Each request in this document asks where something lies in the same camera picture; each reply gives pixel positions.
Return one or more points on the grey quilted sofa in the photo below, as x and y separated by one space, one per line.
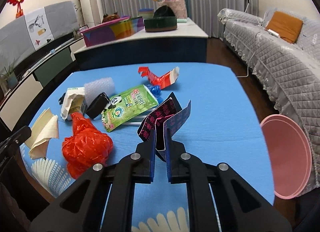
288 72

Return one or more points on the white bubble wrap roll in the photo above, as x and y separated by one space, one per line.
103 85

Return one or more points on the white coffee table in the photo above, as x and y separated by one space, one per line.
188 43

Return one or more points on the black tape roll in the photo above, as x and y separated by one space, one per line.
97 106

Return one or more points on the red plastic bag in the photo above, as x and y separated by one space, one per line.
86 147

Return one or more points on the tv cabinet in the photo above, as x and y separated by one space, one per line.
21 104

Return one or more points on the red crushed carton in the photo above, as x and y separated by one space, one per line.
163 81

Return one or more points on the orange cushion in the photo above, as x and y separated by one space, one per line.
288 27

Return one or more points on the blue plastic bag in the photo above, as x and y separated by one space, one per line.
155 90

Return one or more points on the beige folded paper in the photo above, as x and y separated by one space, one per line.
43 130

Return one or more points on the potted plant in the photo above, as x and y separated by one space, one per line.
9 75

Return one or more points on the green panda snack bag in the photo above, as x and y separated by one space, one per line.
127 105

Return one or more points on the pink quilted bag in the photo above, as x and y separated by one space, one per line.
178 7

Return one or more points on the colourful storage box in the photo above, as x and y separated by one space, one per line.
112 30

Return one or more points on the white paper box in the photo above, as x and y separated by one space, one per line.
73 101

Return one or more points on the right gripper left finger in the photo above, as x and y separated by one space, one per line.
139 166

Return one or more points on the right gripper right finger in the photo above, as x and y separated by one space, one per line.
182 167

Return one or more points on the covered television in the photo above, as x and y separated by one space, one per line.
27 34

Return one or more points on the dark patterned cardboard box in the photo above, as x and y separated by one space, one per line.
168 115

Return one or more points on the pink trash bin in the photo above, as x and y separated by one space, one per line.
290 155

